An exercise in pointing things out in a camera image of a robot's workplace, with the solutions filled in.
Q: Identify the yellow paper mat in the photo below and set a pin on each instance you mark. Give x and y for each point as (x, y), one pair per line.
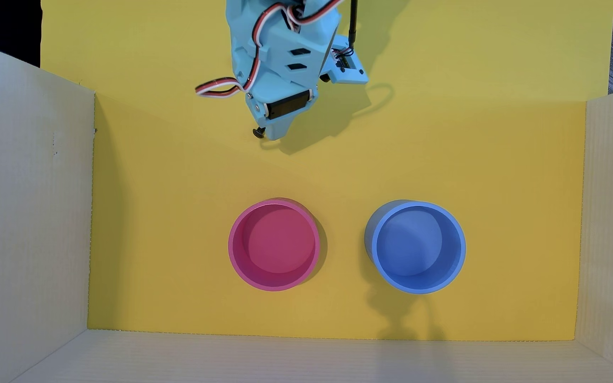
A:
(179, 213)

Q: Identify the light blue camera mount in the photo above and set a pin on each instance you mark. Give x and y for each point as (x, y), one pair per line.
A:
(352, 74)

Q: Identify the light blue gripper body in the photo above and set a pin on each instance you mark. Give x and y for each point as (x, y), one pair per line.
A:
(287, 108)

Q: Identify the black bolt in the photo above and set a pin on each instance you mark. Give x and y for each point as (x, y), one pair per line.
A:
(258, 132)

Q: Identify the blue round box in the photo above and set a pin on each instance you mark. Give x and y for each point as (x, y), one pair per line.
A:
(413, 244)

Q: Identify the pink round box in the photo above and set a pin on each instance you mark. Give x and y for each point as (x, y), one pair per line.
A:
(274, 244)

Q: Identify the cardboard box enclosure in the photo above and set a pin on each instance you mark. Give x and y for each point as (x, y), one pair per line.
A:
(19, 213)

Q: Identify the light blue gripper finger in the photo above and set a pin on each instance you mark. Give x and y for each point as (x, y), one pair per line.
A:
(280, 127)

